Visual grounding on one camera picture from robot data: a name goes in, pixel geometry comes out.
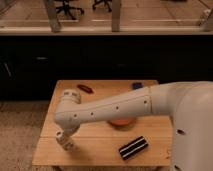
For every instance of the wooden table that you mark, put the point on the wooden table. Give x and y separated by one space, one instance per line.
96 144

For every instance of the orange bowl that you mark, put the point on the orange bowl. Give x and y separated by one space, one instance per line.
121 122

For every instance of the black white striped box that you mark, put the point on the black white striped box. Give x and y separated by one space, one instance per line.
133 147

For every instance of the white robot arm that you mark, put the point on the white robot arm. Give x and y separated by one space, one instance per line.
188 104

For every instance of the black office chair left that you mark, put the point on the black office chair left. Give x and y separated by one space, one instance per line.
66 8

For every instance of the small white bottle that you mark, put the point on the small white bottle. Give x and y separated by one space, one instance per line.
64 140

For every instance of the blue crumpled object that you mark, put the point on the blue crumpled object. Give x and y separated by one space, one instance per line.
137 85

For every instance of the dark cabinet counter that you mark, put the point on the dark cabinet counter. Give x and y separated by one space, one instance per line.
31 64

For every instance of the dark red snack bar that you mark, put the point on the dark red snack bar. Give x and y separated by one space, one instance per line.
85 88

